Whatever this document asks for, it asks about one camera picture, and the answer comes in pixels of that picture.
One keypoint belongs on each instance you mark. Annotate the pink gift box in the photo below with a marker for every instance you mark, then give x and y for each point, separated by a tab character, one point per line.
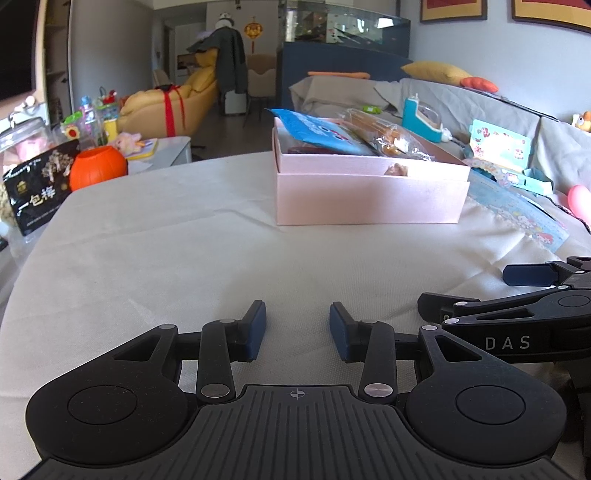
332	164

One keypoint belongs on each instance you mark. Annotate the orange carrot pillow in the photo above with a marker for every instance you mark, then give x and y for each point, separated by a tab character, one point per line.
339	74

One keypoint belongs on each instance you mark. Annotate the dark coat on rack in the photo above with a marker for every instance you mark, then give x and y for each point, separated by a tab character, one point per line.
228	55

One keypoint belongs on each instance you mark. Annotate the tan plush toy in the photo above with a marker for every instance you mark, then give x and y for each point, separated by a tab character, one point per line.
584	121

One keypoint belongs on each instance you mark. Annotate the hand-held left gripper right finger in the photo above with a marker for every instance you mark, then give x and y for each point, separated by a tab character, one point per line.
339	330

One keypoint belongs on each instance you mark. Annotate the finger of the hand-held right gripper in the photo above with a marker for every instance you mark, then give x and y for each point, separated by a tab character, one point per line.
434	304
526	274

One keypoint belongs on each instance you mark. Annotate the glass fish tank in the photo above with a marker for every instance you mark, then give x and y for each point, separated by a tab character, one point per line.
341	23

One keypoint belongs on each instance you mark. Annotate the beige chair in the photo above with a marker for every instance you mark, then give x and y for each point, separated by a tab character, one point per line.
261	76

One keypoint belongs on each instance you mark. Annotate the white coffee table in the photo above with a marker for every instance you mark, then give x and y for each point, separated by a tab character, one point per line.
166	157

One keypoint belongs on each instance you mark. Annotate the orange cushion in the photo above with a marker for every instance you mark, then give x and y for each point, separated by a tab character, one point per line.
480	83

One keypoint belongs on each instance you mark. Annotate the blue toy machine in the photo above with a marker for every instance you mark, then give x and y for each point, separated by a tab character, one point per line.
418	117

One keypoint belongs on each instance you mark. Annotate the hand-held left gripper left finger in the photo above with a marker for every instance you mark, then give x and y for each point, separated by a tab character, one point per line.
256	330

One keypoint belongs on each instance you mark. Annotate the orange pumpkin bucket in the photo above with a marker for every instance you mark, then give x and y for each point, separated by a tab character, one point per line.
98	168

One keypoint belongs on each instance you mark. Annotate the blue snack packet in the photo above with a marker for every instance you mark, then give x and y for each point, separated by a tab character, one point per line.
318	131

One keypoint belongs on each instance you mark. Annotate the pink toy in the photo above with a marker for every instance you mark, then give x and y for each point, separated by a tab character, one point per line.
579	198

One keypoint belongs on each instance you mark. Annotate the yellow sofa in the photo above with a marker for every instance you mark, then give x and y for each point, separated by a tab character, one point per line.
147	106

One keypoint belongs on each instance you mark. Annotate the pink plush bunny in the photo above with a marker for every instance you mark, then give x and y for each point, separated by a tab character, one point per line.
127	141

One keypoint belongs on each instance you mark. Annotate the blue cartoon card package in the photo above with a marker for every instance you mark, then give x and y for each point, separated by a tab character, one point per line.
517	212

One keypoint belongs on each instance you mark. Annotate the red ribbon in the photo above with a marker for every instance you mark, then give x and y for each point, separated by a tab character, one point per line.
171	110

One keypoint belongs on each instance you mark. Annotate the small green toy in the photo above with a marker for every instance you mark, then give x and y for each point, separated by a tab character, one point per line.
371	109

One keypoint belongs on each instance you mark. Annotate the cartoon toy box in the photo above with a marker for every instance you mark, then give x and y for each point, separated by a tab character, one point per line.
501	147

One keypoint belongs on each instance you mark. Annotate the panda toy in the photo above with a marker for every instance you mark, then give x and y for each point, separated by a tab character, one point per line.
225	18

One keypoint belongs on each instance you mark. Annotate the dark blue cabinet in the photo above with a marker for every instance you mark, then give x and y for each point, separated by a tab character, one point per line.
323	64

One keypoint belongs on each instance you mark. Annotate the yellow cushion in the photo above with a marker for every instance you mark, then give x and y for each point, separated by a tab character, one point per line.
436	71

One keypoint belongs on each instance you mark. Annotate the framed wall picture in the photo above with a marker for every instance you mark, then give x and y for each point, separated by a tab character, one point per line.
554	14
452	9

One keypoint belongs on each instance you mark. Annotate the yellow book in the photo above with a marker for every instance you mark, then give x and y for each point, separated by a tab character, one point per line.
147	148

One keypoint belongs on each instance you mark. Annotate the clear long cracker packet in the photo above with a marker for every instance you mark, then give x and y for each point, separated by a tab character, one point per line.
388	134

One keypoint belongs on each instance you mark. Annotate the pink cardboard box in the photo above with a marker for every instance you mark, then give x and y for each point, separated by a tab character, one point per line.
369	198

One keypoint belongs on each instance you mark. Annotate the black television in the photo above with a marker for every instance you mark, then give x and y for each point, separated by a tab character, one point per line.
18	46

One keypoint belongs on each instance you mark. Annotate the black printed snack bag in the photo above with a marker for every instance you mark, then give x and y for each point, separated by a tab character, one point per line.
39	189

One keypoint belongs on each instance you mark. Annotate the pink blue water bottle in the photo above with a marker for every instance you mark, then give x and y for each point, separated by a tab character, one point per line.
87	115

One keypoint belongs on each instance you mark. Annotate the red hanging knot ornament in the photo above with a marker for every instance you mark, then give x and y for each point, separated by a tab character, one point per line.
252	31

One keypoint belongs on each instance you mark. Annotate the white storage box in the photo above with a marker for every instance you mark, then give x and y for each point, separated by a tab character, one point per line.
235	104

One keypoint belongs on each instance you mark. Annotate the green red toy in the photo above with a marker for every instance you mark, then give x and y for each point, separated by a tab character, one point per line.
108	99

